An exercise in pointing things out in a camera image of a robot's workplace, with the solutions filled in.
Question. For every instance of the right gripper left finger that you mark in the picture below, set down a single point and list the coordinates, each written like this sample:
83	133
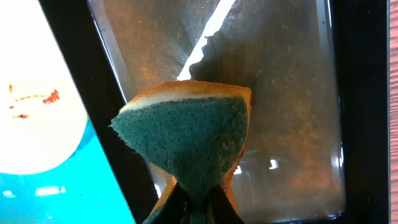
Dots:
175	209

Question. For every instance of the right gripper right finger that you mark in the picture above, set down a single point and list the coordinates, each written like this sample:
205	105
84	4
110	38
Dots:
220	210

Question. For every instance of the green yellow sponge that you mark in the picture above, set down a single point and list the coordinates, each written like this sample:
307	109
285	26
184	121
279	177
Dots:
193	130

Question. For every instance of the teal plastic tray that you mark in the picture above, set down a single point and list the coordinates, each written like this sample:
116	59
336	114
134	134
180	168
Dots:
83	189

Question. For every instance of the black water tray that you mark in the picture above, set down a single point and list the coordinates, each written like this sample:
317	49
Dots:
317	148

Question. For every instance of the green rimmed plate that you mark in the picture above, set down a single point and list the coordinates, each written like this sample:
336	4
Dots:
42	116

